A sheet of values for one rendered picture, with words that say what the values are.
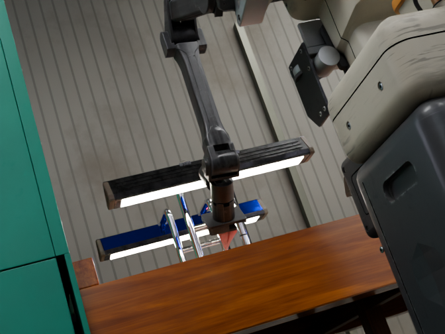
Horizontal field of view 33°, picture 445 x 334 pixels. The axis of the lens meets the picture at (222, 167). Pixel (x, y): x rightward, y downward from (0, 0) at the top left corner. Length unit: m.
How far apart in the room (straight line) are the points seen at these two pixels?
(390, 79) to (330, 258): 0.89
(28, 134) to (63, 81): 2.36
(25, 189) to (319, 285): 0.70
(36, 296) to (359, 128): 0.85
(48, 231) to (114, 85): 2.49
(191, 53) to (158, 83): 2.20
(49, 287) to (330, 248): 0.66
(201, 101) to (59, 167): 2.11
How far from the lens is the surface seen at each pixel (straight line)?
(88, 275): 1.81
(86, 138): 3.96
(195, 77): 1.90
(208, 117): 1.84
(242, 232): 2.27
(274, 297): 1.74
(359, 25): 1.45
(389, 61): 0.97
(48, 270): 1.65
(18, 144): 1.75
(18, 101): 1.80
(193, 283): 1.70
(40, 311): 1.63
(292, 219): 3.97
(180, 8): 1.90
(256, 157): 2.16
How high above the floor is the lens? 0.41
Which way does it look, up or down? 18 degrees up
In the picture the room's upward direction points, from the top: 19 degrees counter-clockwise
